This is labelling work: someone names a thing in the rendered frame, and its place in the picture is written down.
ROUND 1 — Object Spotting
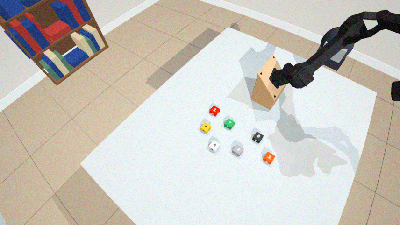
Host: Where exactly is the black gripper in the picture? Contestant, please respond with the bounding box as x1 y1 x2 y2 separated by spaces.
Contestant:
391 81 400 101

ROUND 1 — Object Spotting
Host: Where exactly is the green digit block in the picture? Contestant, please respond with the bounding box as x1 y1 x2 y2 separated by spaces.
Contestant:
224 119 235 130

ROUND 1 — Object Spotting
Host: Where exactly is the red block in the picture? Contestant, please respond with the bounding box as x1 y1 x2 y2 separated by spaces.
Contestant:
209 106 220 116

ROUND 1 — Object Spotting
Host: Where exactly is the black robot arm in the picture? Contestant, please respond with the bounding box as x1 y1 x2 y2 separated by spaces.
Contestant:
269 10 400 89

